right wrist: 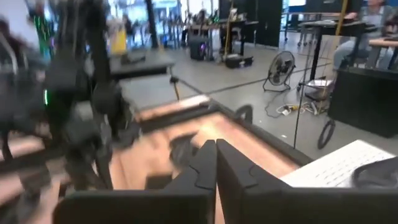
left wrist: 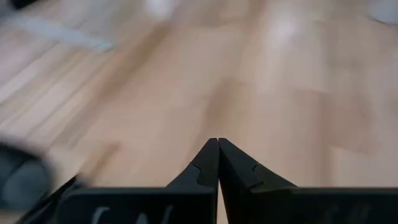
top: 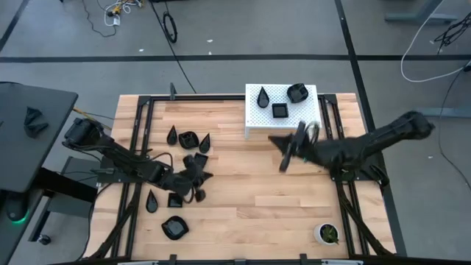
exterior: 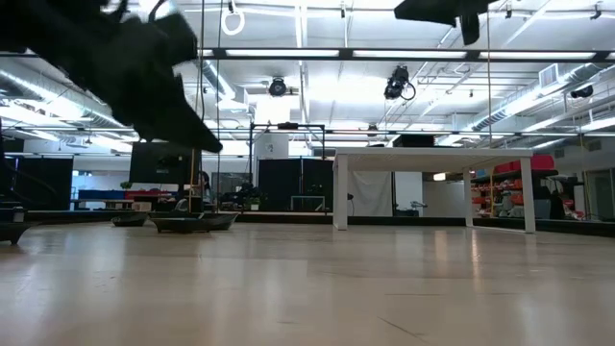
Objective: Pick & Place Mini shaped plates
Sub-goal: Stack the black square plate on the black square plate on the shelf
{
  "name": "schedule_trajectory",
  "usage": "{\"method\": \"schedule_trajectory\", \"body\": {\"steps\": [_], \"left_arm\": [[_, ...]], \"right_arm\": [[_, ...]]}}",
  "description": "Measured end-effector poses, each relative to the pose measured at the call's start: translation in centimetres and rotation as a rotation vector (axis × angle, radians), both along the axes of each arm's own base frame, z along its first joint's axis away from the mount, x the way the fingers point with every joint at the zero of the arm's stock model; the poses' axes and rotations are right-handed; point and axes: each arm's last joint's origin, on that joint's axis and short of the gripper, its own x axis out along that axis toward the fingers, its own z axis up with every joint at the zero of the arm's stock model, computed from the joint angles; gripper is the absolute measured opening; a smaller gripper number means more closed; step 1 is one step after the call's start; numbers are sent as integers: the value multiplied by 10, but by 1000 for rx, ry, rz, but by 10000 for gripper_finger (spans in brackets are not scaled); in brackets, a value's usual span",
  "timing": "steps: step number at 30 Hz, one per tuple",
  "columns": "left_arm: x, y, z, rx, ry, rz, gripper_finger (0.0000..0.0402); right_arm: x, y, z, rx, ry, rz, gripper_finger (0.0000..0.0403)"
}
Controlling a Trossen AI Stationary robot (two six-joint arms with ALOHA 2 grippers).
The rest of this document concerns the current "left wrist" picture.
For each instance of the white perforated metal shelf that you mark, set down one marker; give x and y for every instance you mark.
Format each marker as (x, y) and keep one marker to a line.
(62, 34)

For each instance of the black rounded mini plate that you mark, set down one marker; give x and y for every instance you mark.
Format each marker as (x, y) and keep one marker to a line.
(21, 183)

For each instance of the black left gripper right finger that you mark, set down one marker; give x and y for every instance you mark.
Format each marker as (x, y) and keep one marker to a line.
(280, 205)

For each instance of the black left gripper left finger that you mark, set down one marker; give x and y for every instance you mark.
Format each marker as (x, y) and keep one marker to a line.
(174, 205)

